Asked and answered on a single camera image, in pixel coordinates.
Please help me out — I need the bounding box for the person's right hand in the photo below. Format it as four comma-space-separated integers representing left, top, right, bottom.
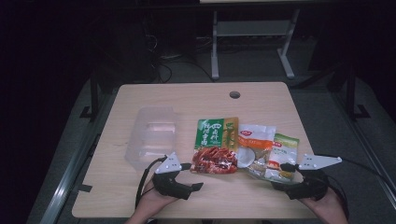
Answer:
299, 186, 349, 224

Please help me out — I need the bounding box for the green and red seasoning packet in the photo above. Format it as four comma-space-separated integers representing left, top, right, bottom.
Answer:
190, 117, 240, 175

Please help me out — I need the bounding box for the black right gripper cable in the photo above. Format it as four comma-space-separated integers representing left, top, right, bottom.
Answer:
326, 156, 394, 218

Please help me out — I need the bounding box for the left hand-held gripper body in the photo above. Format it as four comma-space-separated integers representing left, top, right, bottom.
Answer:
151, 151, 193, 201

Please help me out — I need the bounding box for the clear plastic container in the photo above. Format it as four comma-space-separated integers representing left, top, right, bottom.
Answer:
124, 105, 179, 172

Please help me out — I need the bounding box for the white metal desk frame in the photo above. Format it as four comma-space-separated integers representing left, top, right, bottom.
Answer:
199, 0, 331, 80

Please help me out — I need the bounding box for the white and green seasoning packet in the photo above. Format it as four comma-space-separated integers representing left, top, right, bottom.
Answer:
263, 133, 301, 184

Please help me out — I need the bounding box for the tangle of floor cables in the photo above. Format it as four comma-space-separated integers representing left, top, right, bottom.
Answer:
144, 31, 216, 84

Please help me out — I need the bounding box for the black table bracket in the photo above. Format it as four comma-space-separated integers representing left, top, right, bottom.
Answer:
73, 183, 93, 194

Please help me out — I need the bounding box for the white and orange seasoning packet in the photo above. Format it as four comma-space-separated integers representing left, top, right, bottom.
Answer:
236, 123, 277, 181

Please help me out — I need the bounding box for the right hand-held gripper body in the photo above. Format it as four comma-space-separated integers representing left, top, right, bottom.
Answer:
287, 153, 343, 202

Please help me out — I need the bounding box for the grey metal rail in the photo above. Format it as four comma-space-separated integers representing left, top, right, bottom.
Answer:
330, 90, 396, 206
38, 92, 118, 224

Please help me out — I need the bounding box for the person's left hand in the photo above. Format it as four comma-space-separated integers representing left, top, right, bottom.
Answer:
133, 179, 180, 224

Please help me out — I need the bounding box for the black metal stand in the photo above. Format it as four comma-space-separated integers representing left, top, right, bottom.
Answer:
344, 62, 372, 121
78, 73, 104, 123

